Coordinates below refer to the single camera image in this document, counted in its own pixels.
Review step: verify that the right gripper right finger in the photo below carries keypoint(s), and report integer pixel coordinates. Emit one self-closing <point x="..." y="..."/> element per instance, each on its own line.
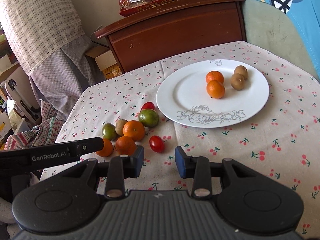
<point x="197" y="168"/>

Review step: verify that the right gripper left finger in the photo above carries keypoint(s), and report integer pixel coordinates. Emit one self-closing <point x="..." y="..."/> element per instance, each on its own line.
<point x="121" y="167"/>

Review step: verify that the orange tangerine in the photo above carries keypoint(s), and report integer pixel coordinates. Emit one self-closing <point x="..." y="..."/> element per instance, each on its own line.
<point x="215" y="89"/>
<point x="215" y="76"/>
<point x="107" y="149"/>
<point x="134" y="129"/>
<point x="125" y="146"/>

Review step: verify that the red cherry tomato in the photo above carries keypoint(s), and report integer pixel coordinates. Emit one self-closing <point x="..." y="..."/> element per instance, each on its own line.
<point x="157" y="144"/>
<point x="148" y="105"/>

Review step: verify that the green citrus fruit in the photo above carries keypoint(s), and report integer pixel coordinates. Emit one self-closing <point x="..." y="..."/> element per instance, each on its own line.
<point x="149" y="118"/>
<point x="109" y="132"/>

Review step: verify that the brown kiwi fruit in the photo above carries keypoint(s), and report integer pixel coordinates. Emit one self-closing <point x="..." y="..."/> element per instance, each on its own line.
<point x="119" y="126"/>
<point x="237" y="81"/>
<point x="242" y="70"/>

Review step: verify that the striped patterned blanket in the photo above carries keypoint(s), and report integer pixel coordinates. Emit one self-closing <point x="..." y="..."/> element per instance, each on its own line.
<point x="44" y="133"/>

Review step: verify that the white floral plate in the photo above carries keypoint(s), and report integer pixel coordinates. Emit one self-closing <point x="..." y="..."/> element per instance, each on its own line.
<point x="182" y="96"/>

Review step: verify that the cherry print tablecloth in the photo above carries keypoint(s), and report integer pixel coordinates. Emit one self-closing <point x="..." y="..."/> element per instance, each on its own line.
<point x="281" y="141"/>

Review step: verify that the cardboard box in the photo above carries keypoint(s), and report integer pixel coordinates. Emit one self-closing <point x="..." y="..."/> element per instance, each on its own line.
<point x="103" y="58"/>

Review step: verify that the brown wooden cabinet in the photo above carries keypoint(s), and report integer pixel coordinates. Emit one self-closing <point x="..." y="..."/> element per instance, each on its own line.
<point x="171" y="29"/>

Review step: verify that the checkered cloth cover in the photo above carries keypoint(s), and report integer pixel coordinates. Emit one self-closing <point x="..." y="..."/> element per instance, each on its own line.
<point x="49" y="43"/>

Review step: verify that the green sofa cover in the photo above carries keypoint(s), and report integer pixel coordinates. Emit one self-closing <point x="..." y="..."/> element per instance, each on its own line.
<point x="269" y="28"/>

